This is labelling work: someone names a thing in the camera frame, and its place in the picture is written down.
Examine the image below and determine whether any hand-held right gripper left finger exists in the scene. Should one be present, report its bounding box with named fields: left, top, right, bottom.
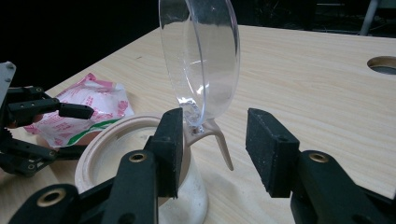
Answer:
left=102, top=106, right=185, bottom=224

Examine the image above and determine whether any clear jar with hinged lid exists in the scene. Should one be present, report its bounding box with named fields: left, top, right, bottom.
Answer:
left=74, top=0, right=241, bottom=224

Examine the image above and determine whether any pink and white plastic bag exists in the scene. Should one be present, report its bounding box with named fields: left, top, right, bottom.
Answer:
left=23, top=73, right=135, bottom=147

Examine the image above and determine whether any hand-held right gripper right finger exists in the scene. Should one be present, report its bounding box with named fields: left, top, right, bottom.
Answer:
left=245, top=107, right=389, bottom=224

